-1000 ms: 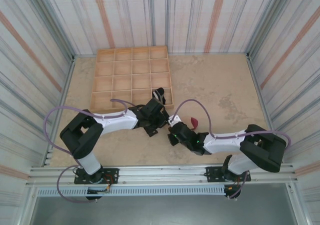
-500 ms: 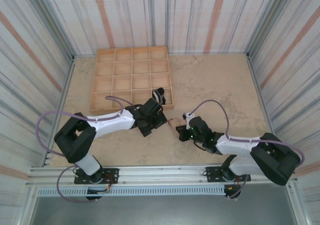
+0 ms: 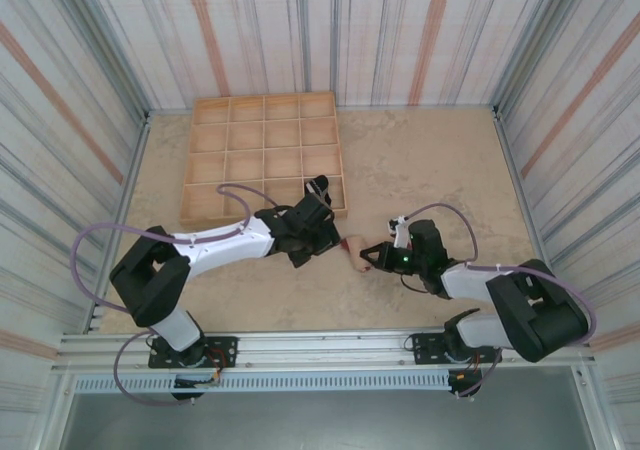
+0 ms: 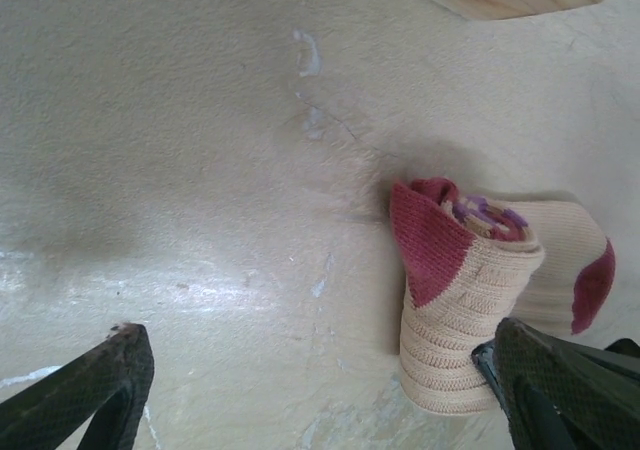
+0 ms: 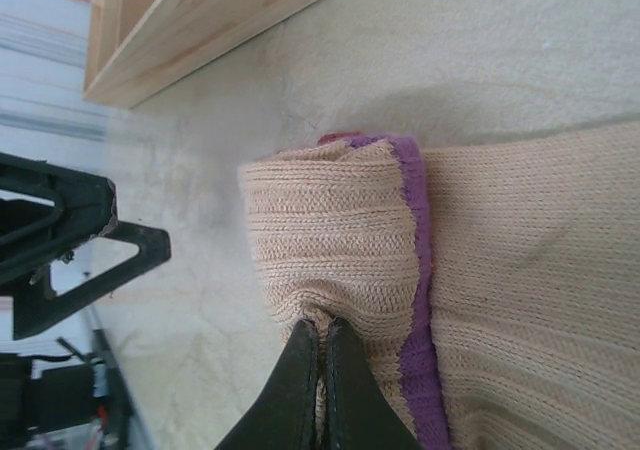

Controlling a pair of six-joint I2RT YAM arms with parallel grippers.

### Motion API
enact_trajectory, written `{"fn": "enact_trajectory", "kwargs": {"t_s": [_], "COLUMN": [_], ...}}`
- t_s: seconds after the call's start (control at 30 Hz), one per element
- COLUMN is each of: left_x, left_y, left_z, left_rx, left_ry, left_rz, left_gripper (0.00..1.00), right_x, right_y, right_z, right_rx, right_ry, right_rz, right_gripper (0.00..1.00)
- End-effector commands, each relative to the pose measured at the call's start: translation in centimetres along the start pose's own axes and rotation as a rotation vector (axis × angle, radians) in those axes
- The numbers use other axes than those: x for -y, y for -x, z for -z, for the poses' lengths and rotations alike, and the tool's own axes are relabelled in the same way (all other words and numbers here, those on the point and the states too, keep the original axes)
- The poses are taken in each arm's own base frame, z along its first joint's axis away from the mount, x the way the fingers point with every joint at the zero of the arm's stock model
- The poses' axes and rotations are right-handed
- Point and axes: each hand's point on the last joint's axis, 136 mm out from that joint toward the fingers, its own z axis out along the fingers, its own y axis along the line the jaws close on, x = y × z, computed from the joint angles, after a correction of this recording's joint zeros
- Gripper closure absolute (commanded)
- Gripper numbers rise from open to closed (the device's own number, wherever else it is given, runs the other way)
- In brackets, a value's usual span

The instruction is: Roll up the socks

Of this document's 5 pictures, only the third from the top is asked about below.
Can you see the beige sock purple stripes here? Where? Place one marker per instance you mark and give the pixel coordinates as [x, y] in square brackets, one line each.
[356, 252]

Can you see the black white striped sock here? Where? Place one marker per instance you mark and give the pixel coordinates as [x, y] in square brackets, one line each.
[317, 185]
[400, 230]

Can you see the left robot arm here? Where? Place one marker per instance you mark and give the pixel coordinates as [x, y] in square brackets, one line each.
[225, 247]

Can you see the wooden compartment tray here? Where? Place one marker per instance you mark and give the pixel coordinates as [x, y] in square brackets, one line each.
[260, 155]

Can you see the black connector box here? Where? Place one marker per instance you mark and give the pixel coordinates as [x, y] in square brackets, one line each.
[462, 379]
[190, 383]

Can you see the aluminium table edge profile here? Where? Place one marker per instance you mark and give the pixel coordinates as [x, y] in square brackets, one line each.
[508, 145]
[136, 145]

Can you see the grey metal sheet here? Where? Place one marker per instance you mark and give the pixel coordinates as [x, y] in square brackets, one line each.
[325, 425]

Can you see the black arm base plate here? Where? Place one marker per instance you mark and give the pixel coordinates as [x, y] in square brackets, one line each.
[225, 345]
[425, 342]

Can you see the aluminium mounting rail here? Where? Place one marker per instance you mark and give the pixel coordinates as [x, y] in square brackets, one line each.
[325, 352]

